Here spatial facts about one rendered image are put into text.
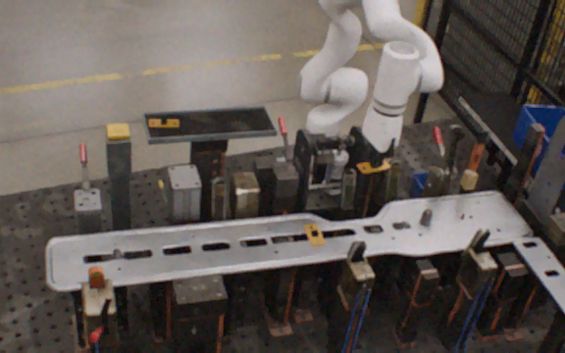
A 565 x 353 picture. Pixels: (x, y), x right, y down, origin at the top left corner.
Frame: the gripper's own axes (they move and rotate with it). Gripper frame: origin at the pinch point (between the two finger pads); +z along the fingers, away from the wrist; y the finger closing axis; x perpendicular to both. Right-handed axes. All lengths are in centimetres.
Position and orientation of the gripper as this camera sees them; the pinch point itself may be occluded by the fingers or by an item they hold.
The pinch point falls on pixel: (375, 158)
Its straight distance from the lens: 178.8
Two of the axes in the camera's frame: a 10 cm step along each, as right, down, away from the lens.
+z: -1.2, 7.8, 6.2
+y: 4.3, 6.0, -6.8
